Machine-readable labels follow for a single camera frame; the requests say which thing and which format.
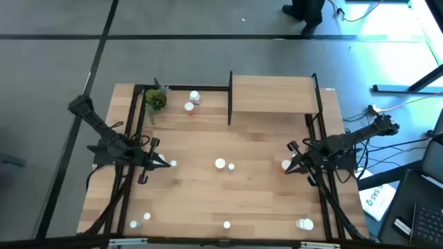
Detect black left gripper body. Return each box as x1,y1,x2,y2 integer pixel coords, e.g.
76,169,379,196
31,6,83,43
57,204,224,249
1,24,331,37
134,147,157,185

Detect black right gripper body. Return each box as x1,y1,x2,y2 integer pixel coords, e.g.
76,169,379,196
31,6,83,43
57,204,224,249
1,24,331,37
289,140,321,174

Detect white plastic jar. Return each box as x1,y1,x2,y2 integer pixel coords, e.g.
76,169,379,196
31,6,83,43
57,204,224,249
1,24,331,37
295,217,315,232

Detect succulent plant in black pot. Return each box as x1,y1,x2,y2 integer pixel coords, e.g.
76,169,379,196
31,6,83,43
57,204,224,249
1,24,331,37
143,77,172,125

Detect white printed box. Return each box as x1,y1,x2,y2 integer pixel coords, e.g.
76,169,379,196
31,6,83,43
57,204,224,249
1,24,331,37
358,169,397,222

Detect black desk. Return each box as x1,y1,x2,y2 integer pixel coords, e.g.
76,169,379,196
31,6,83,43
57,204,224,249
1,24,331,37
377,169,443,249

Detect black stand base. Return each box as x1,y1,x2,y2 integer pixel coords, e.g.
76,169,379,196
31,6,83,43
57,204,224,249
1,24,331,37
372,64,443,95

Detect black device white label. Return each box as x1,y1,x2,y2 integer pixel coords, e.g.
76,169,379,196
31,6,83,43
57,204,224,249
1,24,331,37
392,216,413,236

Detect grey laptop lid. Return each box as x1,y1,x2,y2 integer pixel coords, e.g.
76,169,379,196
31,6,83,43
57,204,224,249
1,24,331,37
420,110,443,190

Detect black laptop keyboard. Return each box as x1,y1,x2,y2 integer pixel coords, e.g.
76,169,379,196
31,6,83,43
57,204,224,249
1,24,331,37
410,200,443,249

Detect person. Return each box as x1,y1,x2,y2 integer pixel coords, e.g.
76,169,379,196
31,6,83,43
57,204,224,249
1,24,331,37
282,0,326,38

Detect wooden shelf with black frame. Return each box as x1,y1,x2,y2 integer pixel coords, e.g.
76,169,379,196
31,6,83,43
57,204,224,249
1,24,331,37
227,70,325,127

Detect silver metal bracket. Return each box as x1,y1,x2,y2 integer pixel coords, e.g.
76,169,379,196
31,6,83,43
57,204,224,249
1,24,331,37
107,237,149,248
300,241,342,249

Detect black aluminium rig frame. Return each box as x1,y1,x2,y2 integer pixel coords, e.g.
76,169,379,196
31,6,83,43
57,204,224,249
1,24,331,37
0,82,381,249

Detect black cable bundle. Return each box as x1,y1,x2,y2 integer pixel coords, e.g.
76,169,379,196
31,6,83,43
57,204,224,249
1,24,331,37
342,112,432,184

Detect beige cable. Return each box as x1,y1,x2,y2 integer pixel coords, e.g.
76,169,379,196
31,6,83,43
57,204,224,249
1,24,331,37
379,92,443,113

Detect cable with black plug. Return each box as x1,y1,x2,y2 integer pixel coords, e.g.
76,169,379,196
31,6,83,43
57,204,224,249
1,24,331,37
327,0,384,23

